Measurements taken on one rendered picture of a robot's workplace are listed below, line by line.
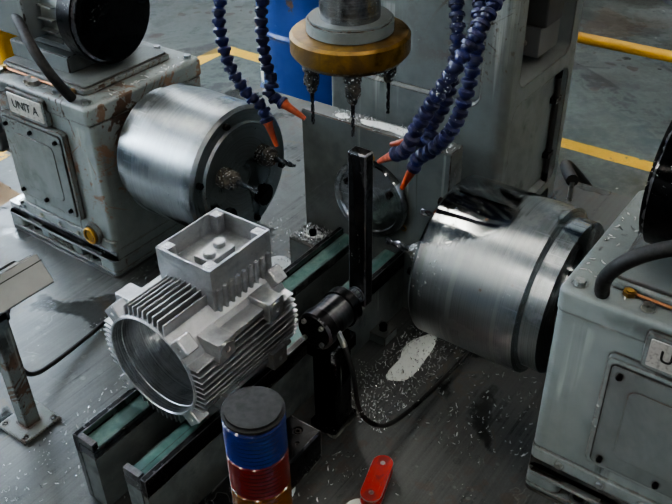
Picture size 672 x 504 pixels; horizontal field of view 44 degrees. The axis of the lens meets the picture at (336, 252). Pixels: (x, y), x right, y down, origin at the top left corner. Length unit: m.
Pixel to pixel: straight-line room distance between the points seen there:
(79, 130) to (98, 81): 0.10
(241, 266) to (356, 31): 0.37
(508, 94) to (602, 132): 2.66
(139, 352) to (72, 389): 0.27
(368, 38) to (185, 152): 0.39
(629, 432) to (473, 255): 0.30
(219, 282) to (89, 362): 0.47
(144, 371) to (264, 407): 0.46
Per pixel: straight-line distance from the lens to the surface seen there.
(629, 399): 1.08
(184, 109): 1.46
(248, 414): 0.77
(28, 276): 1.27
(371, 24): 1.22
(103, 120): 1.53
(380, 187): 1.42
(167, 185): 1.44
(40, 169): 1.69
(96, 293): 1.65
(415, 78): 1.46
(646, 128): 4.13
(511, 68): 1.37
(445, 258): 1.14
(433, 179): 1.36
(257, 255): 1.14
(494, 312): 1.12
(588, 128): 4.05
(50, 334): 1.59
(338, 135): 1.44
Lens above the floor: 1.78
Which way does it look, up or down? 35 degrees down
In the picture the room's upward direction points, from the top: 1 degrees counter-clockwise
